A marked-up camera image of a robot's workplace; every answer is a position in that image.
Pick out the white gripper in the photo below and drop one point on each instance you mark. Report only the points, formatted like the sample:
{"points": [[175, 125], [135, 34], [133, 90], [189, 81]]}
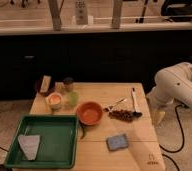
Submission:
{"points": [[157, 113]]}

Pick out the blue sponge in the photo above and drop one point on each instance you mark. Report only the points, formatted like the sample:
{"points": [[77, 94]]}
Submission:
{"points": [[117, 142]]}

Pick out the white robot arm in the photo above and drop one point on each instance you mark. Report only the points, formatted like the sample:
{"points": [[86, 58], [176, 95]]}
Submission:
{"points": [[171, 83]]}

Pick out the green plastic tray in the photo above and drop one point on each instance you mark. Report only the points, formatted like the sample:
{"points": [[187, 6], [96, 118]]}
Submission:
{"points": [[57, 147]]}

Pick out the bunch of dark grapes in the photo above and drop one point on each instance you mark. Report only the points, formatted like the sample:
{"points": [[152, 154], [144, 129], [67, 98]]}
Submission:
{"points": [[123, 115]]}

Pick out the metal fork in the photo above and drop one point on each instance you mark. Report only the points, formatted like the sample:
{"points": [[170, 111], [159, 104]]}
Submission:
{"points": [[109, 108]]}

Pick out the orange bowl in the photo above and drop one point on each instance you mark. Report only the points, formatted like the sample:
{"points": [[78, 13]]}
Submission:
{"points": [[89, 113]]}

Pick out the dark green pepper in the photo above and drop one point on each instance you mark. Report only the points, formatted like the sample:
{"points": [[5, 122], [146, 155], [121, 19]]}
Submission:
{"points": [[82, 126]]}

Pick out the green plastic cup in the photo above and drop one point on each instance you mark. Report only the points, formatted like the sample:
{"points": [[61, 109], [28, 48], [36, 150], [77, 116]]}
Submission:
{"points": [[72, 98]]}

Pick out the dark lidded spice jar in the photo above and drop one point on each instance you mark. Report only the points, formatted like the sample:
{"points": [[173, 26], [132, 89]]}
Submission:
{"points": [[68, 84]]}

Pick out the small cup with orange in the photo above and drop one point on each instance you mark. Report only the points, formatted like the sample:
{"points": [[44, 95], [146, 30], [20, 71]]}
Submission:
{"points": [[54, 101]]}

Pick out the dark plate with block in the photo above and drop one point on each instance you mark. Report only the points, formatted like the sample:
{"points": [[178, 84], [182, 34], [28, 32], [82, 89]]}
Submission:
{"points": [[45, 85]]}

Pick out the grey folded cloth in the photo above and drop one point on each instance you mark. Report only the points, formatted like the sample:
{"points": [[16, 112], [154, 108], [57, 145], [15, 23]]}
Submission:
{"points": [[29, 145]]}

